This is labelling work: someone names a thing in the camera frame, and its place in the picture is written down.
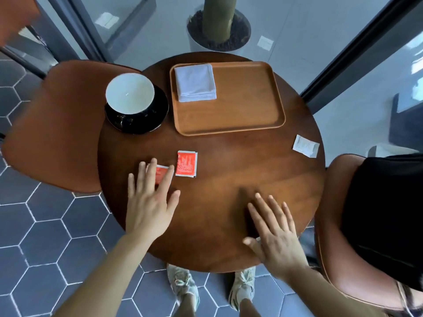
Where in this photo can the wooden serving tray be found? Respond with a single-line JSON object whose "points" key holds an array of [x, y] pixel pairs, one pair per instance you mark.
{"points": [[238, 102]]}

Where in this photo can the person's right hand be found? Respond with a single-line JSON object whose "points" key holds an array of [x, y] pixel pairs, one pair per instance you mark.
{"points": [[281, 247]]}

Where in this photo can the red sachet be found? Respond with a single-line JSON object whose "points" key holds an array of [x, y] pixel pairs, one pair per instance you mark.
{"points": [[161, 173], [186, 164]]}

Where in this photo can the person's left middle finger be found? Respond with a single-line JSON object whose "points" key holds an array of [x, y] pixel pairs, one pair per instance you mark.
{"points": [[151, 174]]}

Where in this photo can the person's right thumb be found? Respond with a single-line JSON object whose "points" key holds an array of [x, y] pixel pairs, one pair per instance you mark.
{"points": [[251, 244]]}

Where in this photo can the black bag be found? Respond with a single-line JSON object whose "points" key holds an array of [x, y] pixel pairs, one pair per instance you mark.
{"points": [[383, 214]]}

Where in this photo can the white cup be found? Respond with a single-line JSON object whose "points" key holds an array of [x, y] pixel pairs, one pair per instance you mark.
{"points": [[130, 93]]}

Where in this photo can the person's left thumb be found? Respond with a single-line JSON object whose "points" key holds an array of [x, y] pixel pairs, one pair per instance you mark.
{"points": [[173, 201]]}

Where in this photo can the person's left little finger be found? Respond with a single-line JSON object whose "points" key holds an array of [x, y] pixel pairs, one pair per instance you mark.
{"points": [[131, 186]]}

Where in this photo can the person's right leg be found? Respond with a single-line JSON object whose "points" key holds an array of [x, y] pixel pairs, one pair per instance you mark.
{"points": [[249, 309]]}

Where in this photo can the white sachet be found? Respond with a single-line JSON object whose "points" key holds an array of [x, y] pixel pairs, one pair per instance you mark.
{"points": [[306, 146]]}

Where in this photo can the black saucer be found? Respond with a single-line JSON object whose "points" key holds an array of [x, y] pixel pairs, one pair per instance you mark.
{"points": [[155, 117]]}

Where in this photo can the person's shoe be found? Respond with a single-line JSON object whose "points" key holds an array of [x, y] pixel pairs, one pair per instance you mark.
{"points": [[181, 283], [243, 285]]}

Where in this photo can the person's left hand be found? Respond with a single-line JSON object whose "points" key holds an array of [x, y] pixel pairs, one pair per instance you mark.
{"points": [[145, 211]]}

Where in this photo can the brown leather chair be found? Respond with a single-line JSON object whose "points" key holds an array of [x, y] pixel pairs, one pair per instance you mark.
{"points": [[62, 125], [333, 234], [15, 16]]}

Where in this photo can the person's right forearm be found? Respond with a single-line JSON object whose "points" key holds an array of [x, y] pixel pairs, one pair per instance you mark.
{"points": [[324, 293]]}

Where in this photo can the person's right middle finger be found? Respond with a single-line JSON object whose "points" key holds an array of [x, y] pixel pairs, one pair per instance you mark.
{"points": [[265, 209]]}

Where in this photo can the person's left leg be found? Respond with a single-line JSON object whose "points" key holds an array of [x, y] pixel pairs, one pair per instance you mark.
{"points": [[186, 307]]}

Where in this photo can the green plant trunk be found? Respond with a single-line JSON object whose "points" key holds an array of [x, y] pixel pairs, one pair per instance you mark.
{"points": [[218, 18]]}

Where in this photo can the folded white cloth napkin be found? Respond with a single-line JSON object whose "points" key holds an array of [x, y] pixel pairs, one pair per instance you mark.
{"points": [[195, 83]]}

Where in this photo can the person's left forearm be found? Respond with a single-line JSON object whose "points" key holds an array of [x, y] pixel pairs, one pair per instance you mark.
{"points": [[105, 277]]}

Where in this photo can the person's right little finger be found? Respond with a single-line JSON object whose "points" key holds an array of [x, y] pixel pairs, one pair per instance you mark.
{"points": [[288, 216]]}

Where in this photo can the person's left shoe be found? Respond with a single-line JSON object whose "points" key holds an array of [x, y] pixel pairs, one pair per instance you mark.
{"points": [[181, 283]]}

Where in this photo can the dark metal window frame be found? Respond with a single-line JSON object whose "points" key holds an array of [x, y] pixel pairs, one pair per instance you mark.
{"points": [[360, 52]]}

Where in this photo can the person's leg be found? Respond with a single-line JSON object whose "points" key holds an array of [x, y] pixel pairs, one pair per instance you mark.
{"points": [[186, 307], [249, 309]]}

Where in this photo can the white plant pot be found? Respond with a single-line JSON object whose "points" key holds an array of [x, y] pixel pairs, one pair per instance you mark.
{"points": [[195, 44]]}

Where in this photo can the person's right shoe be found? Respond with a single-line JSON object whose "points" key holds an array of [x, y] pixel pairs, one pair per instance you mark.
{"points": [[243, 285]]}

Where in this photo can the dark metal door frame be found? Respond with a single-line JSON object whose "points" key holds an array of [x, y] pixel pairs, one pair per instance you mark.
{"points": [[92, 36]]}

